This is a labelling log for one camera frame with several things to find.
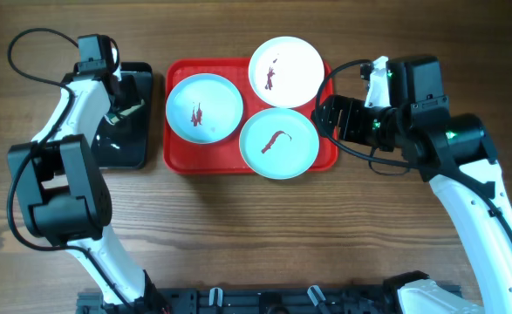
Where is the green yellow sponge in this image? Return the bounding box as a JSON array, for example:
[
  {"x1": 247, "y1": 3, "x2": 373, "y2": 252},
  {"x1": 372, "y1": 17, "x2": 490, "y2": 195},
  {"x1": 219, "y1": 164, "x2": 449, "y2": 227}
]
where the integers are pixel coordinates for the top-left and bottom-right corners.
[{"x1": 104, "y1": 101, "x2": 146, "y2": 126}]

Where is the light blue plate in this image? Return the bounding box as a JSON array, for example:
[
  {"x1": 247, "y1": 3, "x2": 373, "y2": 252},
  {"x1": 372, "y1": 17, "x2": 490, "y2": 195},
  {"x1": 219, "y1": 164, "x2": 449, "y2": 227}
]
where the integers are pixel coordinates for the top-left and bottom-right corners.
[{"x1": 166, "y1": 73, "x2": 244, "y2": 145}]

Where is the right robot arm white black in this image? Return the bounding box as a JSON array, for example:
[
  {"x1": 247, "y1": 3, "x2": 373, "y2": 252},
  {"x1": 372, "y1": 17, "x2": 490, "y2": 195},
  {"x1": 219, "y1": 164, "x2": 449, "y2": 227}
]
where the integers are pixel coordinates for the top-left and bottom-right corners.
[{"x1": 311, "y1": 55, "x2": 512, "y2": 313}]

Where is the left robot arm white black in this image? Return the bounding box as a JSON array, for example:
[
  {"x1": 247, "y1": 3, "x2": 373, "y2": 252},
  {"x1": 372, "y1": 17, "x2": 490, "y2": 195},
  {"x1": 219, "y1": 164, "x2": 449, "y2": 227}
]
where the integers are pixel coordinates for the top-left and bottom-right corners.
[{"x1": 6, "y1": 34, "x2": 168, "y2": 313}]

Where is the black plastic tray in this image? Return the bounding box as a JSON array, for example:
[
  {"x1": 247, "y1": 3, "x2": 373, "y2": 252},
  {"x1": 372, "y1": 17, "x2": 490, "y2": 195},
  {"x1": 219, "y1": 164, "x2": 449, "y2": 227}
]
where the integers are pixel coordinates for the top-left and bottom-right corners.
[{"x1": 92, "y1": 62, "x2": 154, "y2": 169}]

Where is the red plastic tray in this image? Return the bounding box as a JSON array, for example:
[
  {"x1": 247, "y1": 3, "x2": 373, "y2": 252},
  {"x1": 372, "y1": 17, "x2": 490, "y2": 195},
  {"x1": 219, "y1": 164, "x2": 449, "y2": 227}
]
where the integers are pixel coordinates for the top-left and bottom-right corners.
[{"x1": 163, "y1": 58, "x2": 338, "y2": 174}]

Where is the light green plate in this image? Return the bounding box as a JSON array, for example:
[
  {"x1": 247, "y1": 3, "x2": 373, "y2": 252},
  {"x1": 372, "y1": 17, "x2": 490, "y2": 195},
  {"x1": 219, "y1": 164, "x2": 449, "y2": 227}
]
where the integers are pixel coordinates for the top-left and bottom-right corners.
[{"x1": 239, "y1": 108, "x2": 320, "y2": 180}]

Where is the white plate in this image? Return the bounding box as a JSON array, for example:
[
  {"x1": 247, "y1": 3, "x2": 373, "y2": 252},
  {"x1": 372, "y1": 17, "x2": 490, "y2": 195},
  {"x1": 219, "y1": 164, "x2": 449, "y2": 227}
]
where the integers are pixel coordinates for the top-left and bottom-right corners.
[{"x1": 248, "y1": 37, "x2": 324, "y2": 108}]

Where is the black mounting rail base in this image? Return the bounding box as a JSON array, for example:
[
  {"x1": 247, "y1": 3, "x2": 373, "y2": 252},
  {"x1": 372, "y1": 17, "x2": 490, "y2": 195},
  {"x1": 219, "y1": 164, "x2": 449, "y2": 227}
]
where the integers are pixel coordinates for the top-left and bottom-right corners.
[{"x1": 75, "y1": 283, "x2": 463, "y2": 314}]

